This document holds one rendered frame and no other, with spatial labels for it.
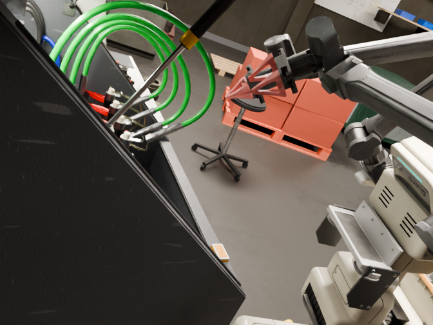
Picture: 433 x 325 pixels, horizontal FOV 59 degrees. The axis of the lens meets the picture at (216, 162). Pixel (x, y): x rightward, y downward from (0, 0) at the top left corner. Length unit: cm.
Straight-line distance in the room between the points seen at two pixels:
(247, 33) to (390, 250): 722
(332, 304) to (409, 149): 53
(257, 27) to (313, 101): 412
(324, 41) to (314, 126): 355
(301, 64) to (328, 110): 344
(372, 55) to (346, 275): 66
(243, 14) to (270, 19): 56
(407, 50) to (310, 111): 320
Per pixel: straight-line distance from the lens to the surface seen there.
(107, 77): 120
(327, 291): 134
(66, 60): 92
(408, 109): 71
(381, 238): 118
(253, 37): 816
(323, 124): 438
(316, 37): 84
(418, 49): 114
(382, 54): 111
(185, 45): 51
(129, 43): 529
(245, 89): 108
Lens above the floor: 157
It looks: 28 degrees down
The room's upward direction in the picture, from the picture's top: 24 degrees clockwise
